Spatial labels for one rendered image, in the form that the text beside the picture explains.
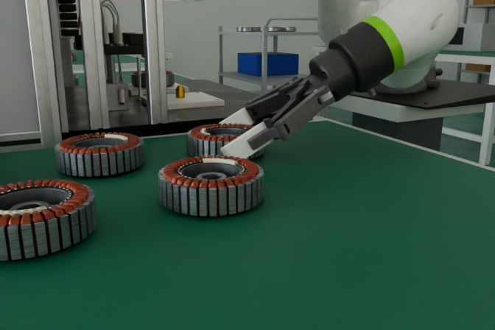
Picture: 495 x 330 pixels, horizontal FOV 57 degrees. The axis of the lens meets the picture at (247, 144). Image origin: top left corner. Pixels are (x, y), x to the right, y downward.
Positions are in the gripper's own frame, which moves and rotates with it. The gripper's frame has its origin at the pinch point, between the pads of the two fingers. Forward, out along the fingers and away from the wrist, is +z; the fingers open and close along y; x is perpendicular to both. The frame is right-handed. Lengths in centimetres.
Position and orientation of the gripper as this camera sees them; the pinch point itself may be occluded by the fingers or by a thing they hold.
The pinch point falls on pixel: (228, 141)
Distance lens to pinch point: 67.3
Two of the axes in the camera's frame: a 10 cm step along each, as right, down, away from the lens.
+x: -4.9, -8.1, -3.2
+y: -2.3, -2.4, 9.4
